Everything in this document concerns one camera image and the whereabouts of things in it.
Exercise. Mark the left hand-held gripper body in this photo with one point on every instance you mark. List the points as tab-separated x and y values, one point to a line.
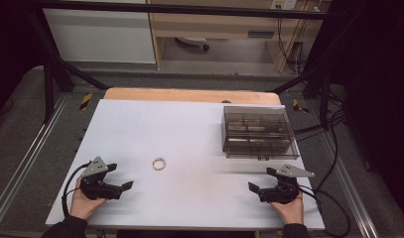
93	168

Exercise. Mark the aluminium floor rail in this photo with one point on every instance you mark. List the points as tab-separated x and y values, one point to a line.
27	155
351	188

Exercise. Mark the transparent grey compartment box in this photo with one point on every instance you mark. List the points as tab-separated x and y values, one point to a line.
259	132

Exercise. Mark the yellow black floor tape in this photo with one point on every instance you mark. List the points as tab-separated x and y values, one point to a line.
86	101
299	106

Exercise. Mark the white cabinet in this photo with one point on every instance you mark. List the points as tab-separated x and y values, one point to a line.
100	36

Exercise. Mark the person's left hand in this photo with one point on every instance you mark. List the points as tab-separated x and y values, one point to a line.
81	206

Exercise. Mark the white table board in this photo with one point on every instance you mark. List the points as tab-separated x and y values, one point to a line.
176	139

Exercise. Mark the person's right hand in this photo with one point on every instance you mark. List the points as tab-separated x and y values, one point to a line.
292	213

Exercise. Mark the light wooden desk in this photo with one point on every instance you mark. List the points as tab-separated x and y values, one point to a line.
216	24

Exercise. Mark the black metal frame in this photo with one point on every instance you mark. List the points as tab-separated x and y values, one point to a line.
176	9

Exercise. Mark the wooden table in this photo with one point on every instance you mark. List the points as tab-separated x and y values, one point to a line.
189	95

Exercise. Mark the office chair base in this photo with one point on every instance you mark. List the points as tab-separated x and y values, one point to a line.
193	41

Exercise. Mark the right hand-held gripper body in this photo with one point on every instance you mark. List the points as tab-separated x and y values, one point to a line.
284	193

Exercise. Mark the wall power socket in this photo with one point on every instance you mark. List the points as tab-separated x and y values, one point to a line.
284	4

